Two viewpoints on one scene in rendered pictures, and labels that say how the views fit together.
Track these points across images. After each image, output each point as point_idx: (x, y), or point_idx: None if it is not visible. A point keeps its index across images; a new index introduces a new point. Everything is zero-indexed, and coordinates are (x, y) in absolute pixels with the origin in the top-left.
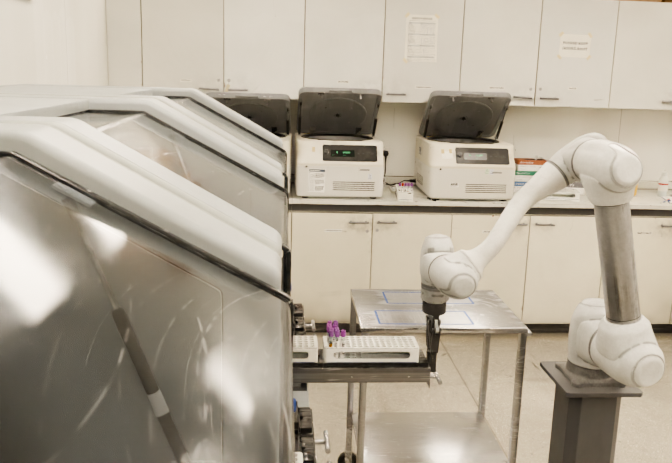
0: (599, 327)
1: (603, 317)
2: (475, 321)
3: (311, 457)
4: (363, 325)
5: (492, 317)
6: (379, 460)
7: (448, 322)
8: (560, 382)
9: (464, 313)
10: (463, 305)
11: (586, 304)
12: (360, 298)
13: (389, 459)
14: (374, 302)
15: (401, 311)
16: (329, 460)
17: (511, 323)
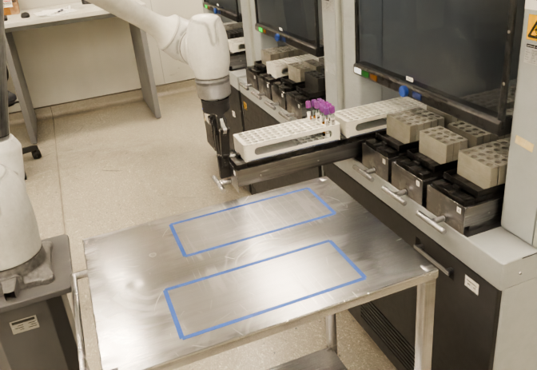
0: (20, 145)
1: (8, 141)
2: (166, 232)
3: (275, 82)
4: (327, 179)
5: (135, 252)
6: (312, 360)
7: (210, 217)
8: (65, 248)
9: (184, 249)
10: (185, 276)
11: (2, 165)
12: (387, 240)
13: (300, 366)
14: (353, 235)
15: (292, 224)
16: (274, 106)
17: (105, 244)
